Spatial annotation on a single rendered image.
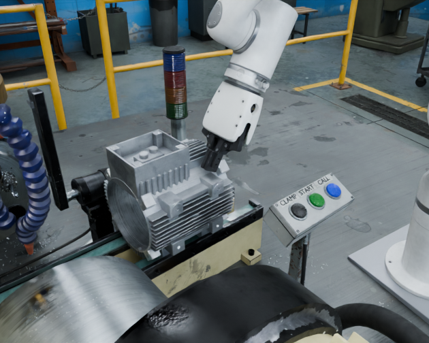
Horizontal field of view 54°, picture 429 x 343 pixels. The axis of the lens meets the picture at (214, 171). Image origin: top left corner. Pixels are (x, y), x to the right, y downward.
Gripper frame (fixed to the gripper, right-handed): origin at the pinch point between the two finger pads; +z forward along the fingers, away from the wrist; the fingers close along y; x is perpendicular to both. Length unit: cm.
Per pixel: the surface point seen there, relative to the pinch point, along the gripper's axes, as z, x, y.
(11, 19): 5, -119, 494
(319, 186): -3.9, -12.0, -17.1
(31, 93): 0.0, 29.3, 18.5
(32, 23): -1, -126, 450
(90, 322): 12.9, 35.2, -25.7
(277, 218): 3.4, -2.8, -17.2
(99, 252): 26.8, 9.7, 10.2
